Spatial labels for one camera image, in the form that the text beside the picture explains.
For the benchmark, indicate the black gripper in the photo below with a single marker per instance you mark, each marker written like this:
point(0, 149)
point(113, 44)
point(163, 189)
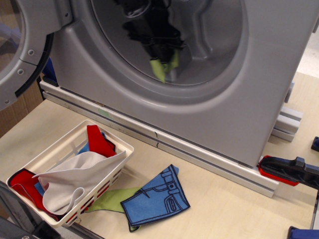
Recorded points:
point(155, 32)

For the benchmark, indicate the small green felt cloth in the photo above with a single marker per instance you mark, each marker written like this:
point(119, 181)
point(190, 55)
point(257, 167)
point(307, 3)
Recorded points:
point(160, 70)

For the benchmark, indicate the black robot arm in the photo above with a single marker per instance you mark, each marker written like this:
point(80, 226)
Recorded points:
point(136, 8)

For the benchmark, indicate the grey toy washing machine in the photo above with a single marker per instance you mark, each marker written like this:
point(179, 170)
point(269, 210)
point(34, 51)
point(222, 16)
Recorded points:
point(237, 63)

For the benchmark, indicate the grey round machine door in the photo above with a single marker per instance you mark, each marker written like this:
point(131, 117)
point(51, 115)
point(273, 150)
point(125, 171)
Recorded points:
point(20, 65)

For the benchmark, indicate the white plastic laundry basket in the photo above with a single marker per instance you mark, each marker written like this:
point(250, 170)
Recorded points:
point(60, 151)

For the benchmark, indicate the blue felt jeans shorts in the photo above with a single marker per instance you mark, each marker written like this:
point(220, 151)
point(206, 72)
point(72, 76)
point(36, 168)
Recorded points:
point(163, 197)

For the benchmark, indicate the green felt cloth on table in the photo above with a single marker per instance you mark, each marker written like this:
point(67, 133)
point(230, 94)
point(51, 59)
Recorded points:
point(111, 200)

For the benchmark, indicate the blue clamp behind door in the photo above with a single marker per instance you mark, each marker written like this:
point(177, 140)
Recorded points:
point(12, 35)

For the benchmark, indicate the beige cloth in basket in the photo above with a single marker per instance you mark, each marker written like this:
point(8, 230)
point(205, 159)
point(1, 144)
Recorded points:
point(68, 183)

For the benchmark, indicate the red black clamp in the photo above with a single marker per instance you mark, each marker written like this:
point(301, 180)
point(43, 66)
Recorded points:
point(291, 172)

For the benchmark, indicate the black blue clamp edge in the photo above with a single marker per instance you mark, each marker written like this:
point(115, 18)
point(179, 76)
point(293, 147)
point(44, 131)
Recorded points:
point(315, 144)

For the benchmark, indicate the red felt garment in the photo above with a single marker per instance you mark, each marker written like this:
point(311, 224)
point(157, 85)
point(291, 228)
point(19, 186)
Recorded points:
point(24, 180)

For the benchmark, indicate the blue black clamp corner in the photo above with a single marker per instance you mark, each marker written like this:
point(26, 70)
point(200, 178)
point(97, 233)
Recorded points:
point(295, 233)

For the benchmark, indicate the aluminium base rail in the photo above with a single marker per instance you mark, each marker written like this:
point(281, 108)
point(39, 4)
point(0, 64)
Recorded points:
point(220, 165)

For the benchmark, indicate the short aluminium rail right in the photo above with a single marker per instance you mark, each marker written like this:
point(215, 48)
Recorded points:
point(287, 124)

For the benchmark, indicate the grey metal frame corner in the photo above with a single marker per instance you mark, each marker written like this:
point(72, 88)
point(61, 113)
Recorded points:
point(24, 223)

